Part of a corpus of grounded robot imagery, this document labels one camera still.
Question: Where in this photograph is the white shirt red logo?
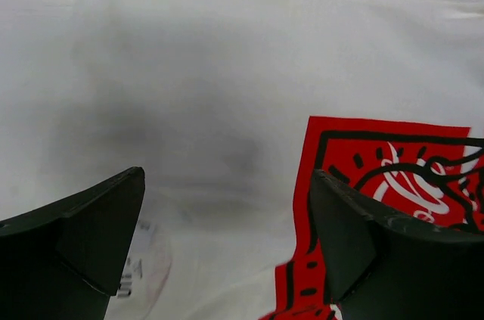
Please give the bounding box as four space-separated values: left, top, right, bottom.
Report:
1 0 483 319

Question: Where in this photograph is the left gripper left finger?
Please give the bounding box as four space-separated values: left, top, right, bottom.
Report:
1 167 145 320

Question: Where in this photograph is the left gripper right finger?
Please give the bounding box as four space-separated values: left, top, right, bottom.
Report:
309 170 483 319

